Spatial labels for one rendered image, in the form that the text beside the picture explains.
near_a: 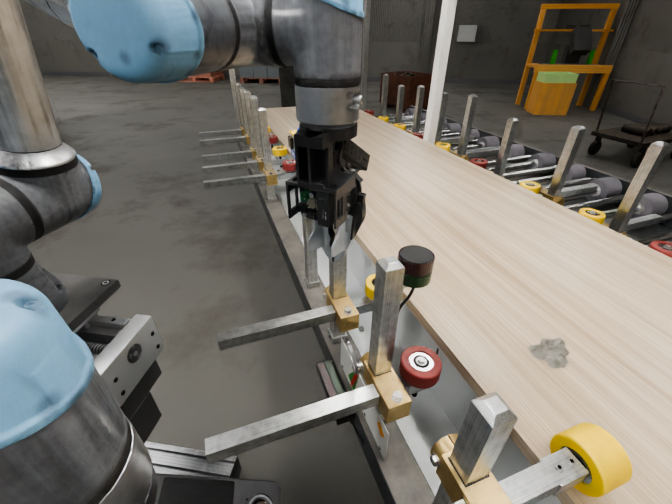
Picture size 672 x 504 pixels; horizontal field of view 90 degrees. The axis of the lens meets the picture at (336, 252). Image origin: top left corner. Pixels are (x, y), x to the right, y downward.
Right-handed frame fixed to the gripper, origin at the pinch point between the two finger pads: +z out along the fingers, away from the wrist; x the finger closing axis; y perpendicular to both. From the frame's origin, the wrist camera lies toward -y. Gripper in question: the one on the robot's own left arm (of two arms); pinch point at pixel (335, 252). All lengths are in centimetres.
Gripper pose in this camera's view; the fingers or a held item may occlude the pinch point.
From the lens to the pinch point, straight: 53.6
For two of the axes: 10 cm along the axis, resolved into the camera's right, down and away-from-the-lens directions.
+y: -4.4, 5.0, -7.5
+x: 9.0, 2.4, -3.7
